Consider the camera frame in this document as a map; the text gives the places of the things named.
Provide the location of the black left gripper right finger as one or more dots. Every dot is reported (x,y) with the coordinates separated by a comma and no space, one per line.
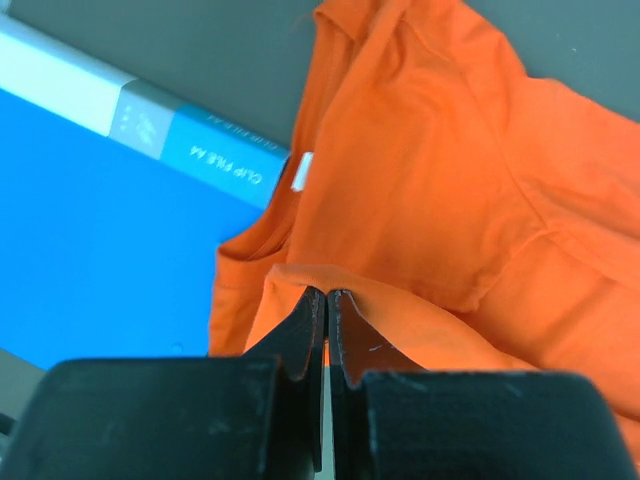
(395,420)

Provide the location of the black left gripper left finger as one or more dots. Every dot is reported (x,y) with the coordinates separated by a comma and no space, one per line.
(253,416)

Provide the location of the orange t shirt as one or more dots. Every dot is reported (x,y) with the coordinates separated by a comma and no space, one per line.
(481,218)

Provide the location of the blue clip file folder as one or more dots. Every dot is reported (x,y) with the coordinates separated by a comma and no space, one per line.
(115,197)

